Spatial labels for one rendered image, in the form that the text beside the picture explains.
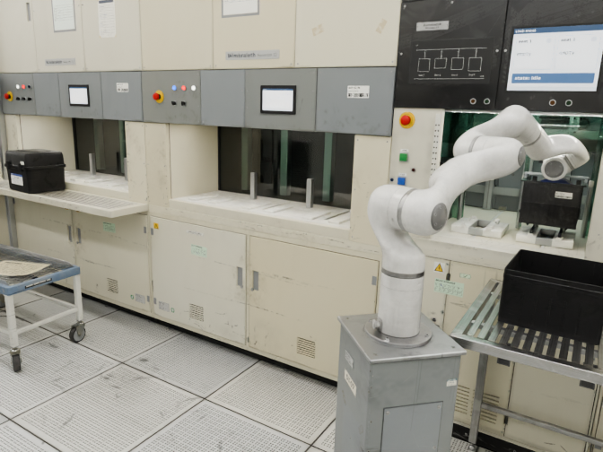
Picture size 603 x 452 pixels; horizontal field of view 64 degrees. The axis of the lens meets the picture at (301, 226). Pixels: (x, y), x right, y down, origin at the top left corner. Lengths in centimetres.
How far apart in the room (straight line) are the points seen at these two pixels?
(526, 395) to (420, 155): 105
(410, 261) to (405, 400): 38
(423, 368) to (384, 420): 18
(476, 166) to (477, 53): 63
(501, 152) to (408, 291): 49
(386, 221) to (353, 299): 101
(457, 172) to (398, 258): 30
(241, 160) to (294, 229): 85
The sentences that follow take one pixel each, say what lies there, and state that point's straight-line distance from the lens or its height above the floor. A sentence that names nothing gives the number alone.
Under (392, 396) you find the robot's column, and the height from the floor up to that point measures 64.
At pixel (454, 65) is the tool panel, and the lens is 203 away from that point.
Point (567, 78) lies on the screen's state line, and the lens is 196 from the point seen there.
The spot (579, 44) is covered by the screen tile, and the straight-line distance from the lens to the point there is 197.
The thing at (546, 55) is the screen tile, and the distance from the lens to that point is 197.
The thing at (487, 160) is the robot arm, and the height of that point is 125.
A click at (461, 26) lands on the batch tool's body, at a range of 204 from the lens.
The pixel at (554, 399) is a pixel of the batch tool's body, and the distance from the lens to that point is 222.
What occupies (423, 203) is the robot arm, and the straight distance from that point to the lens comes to 127.
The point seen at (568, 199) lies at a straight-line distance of 219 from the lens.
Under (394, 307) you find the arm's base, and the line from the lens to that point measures 137.
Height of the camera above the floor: 138
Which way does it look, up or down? 14 degrees down
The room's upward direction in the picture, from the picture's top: 2 degrees clockwise
